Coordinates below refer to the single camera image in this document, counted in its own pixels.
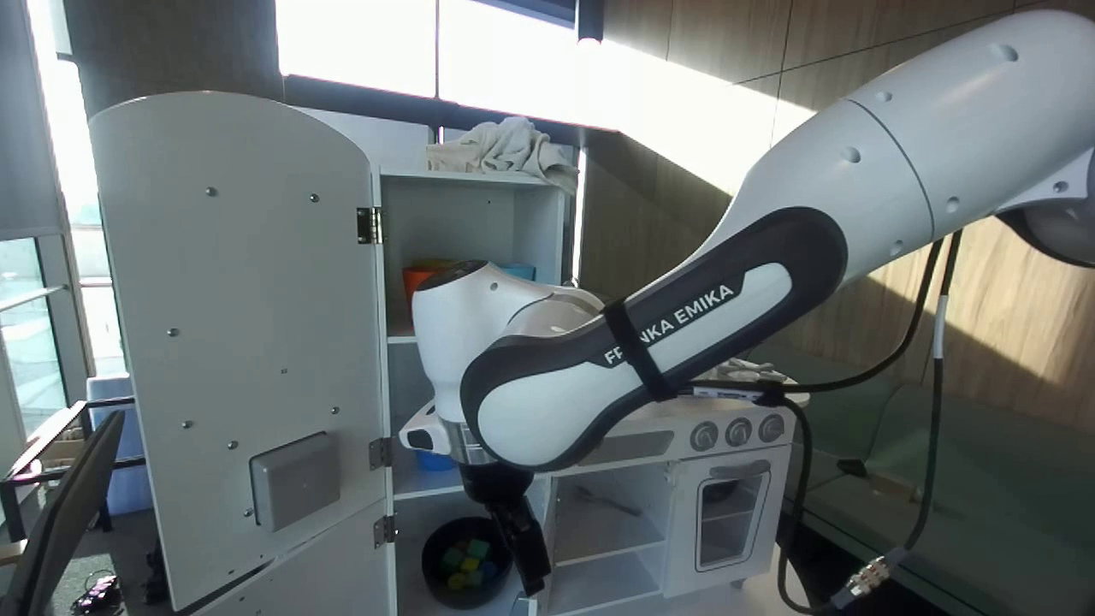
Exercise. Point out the black bowl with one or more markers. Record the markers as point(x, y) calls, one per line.
point(432, 565)

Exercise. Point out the orange plastic cup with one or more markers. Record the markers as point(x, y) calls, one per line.
point(427, 275)

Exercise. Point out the dark item on sofa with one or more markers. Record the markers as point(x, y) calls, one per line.
point(848, 466)

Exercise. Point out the white toy kitchen body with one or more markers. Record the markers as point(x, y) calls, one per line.
point(638, 438)

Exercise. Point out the short white cabinet door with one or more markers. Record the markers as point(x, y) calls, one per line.
point(337, 576)

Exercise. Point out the grey oven knob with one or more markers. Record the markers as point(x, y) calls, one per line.
point(771, 428)
point(740, 432)
point(701, 435)

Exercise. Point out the white oven door with window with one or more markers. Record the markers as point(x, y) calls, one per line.
point(683, 532)

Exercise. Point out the grey green sofa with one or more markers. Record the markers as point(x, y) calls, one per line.
point(1014, 515)

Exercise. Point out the black chair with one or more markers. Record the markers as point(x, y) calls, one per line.
point(69, 515)

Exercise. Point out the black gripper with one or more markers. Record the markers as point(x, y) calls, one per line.
point(498, 490)

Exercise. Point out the dark object on floor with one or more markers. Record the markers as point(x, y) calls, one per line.
point(103, 595)

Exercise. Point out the tall white fridge door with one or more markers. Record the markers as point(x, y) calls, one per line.
point(239, 320)

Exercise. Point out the green and yellow toy food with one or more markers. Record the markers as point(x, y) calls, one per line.
point(465, 565)

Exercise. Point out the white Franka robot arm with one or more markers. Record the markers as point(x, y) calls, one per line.
point(857, 173)

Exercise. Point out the light blue storage box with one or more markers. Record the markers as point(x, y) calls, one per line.
point(125, 479)

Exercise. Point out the crumpled white towel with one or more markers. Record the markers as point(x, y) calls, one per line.
point(506, 145)

